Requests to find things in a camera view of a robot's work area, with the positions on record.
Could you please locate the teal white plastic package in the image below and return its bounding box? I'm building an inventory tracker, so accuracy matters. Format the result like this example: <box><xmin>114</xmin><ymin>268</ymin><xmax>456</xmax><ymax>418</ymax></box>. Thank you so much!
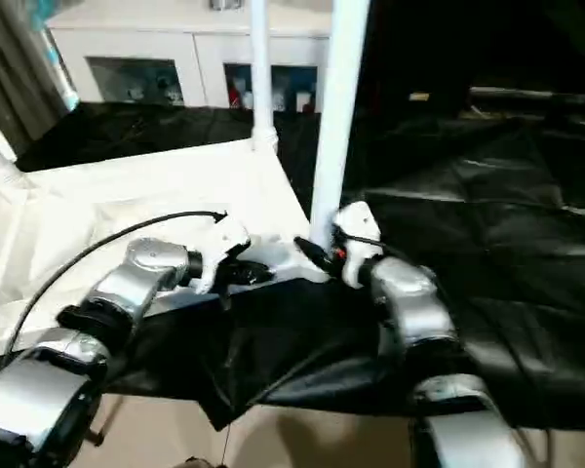
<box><xmin>38</xmin><ymin>14</ymin><xmax>82</xmax><ymax>108</ymax></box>

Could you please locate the white plastic table top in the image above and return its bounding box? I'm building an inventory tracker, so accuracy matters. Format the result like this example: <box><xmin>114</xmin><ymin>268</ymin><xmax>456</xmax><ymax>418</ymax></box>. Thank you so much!
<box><xmin>0</xmin><ymin>138</ymin><xmax>332</xmax><ymax>362</ymax></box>

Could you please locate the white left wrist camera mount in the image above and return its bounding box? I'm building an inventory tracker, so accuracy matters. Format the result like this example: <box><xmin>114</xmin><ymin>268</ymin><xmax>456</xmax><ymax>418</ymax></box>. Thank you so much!
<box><xmin>194</xmin><ymin>214</ymin><xmax>253</xmax><ymax>295</ymax></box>

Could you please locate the black low side table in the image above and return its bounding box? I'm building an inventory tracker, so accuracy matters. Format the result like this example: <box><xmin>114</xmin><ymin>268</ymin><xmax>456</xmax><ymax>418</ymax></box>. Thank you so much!
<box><xmin>467</xmin><ymin>86</ymin><xmax>585</xmax><ymax>117</ymax></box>

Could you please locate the white glass-door cabinet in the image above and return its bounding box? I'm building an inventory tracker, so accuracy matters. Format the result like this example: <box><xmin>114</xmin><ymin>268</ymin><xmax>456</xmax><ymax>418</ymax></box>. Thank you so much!
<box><xmin>46</xmin><ymin>0</ymin><xmax>335</xmax><ymax>111</ymax></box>

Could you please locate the dark brown round object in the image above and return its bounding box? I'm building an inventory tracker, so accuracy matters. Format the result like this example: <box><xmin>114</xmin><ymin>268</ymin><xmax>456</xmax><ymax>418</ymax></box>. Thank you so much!
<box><xmin>182</xmin><ymin>455</ymin><xmax>228</xmax><ymax>468</ymax></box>

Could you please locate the black table mat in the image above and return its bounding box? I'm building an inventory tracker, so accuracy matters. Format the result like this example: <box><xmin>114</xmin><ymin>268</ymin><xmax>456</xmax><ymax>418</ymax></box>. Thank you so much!
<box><xmin>0</xmin><ymin>99</ymin><xmax>585</xmax><ymax>433</ymax></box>

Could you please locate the grey curtain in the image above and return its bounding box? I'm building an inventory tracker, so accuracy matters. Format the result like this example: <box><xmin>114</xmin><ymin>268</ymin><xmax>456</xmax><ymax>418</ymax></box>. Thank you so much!
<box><xmin>0</xmin><ymin>0</ymin><xmax>77</xmax><ymax>157</ymax></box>

